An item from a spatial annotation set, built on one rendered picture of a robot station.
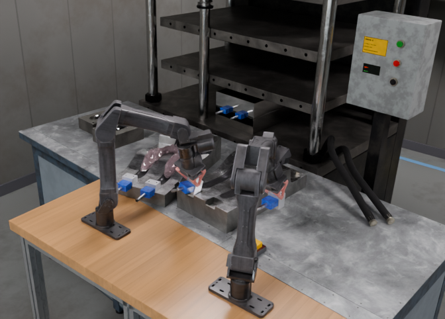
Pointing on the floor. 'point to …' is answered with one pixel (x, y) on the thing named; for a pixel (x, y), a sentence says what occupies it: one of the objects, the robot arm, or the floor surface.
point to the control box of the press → (390, 75)
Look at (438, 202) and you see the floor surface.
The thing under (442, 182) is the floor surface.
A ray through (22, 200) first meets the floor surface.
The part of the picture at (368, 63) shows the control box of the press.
